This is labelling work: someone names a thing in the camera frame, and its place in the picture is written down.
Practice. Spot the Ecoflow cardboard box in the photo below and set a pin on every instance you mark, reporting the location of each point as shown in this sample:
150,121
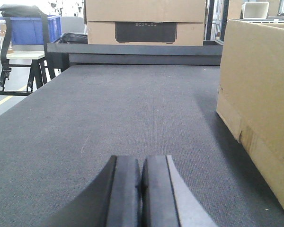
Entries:
146,22

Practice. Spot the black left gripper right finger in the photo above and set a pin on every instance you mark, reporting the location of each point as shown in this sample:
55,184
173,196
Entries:
167,200

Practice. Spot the white plastic bin background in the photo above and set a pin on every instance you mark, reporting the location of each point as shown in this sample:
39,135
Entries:
255,10

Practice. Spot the brown cardboard carton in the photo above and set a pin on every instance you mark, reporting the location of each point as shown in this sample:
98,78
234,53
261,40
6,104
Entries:
251,95

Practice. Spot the black bag with straps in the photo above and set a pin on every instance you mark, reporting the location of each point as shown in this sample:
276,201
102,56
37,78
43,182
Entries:
9,11

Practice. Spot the dark grey conveyor belt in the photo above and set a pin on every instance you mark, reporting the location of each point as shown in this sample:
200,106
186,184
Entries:
54,142

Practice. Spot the white table black legs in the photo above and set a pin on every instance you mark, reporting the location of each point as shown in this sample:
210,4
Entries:
36,61

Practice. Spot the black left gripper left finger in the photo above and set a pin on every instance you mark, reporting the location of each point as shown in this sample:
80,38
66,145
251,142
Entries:
112,199

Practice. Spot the blue crate on table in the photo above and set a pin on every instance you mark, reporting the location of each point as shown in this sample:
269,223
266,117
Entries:
29,30

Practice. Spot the black conveyor end frame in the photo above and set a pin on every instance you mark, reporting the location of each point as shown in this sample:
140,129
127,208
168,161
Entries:
102,56

